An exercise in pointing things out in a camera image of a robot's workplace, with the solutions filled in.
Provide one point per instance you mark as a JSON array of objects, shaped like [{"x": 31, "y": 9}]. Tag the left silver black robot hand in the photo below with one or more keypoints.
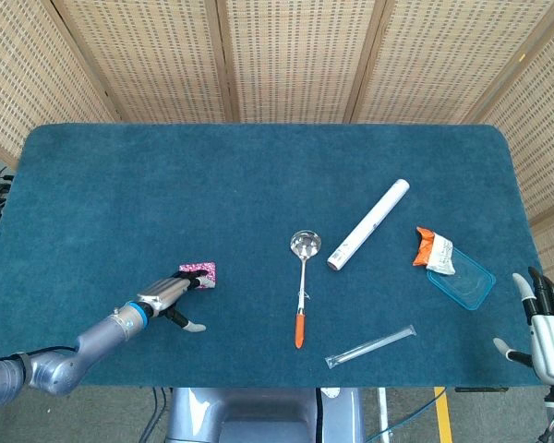
[{"x": 164, "y": 291}]

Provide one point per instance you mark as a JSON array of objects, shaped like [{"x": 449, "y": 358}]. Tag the pink patterned card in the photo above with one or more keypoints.
[{"x": 203, "y": 267}]

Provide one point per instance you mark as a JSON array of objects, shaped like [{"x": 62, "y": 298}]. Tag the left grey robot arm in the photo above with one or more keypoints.
[{"x": 101, "y": 330}]

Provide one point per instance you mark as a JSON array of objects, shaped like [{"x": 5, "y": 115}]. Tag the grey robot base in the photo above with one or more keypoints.
[{"x": 258, "y": 415}]

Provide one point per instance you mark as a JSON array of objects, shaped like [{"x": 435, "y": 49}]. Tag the black flat bar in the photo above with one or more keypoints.
[{"x": 480, "y": 389}]

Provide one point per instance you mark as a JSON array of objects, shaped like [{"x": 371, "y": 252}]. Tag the blue carpet table cover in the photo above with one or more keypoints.
[{"x": 212, "y": 184}]

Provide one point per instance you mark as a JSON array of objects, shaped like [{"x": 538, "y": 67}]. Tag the yellow floor tape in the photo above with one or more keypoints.
[{"x": 443, "y": 415}]

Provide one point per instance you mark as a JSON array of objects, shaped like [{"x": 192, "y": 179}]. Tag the orange and white snack bag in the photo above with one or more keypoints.
[{"x": 436, "y": 254}]

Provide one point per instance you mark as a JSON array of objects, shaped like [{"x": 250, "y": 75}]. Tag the clear plastic wrapped tube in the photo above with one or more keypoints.
[{"x": 374, "y": 345}]

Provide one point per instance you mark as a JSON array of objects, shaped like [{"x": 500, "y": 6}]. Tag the white paper roll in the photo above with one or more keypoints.
[{"x": 369, "y": 223}]

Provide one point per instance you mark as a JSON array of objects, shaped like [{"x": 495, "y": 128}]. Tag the woven rattan folding screen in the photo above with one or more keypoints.
[{"x": 295, "y": 60}]

